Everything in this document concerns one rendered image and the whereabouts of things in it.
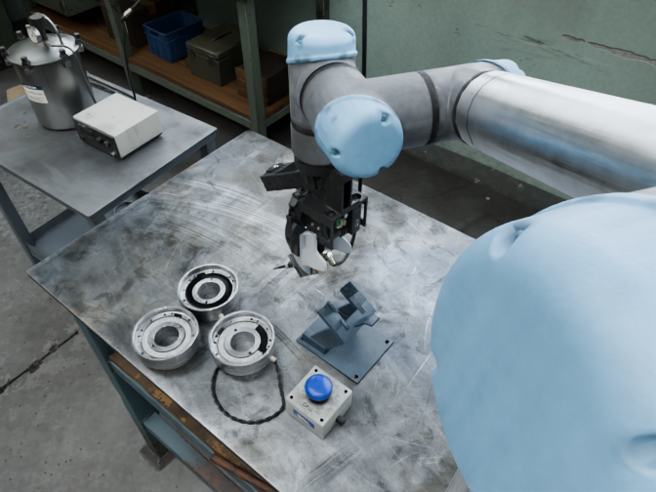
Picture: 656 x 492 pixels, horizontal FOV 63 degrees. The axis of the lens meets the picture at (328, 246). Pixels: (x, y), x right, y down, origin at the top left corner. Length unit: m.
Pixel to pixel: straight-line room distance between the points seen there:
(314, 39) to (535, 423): 0.47
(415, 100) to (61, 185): 1.14
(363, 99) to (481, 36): 1.75
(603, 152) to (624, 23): 1.69
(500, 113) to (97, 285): 0.80
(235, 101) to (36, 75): 1.14
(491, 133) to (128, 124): 1.19
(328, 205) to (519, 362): 0.53
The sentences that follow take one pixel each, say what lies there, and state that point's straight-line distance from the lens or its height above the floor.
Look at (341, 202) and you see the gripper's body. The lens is 0.66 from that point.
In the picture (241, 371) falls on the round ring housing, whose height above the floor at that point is 0.83.
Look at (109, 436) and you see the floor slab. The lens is 1.82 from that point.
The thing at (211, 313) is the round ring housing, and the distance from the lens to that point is 0.92.
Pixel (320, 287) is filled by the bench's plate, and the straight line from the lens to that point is 0.97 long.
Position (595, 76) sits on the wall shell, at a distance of 2.13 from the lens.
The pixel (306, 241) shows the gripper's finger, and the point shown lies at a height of 1.01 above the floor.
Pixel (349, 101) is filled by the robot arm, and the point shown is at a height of 1.29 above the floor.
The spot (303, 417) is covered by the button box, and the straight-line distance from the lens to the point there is 0.80.
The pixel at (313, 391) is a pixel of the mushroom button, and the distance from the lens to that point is 0.77.
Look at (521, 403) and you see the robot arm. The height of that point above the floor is 1.39.
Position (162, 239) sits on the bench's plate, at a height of 0.80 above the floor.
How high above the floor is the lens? 1.55
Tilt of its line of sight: 46 degrees down
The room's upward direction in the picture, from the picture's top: straight up
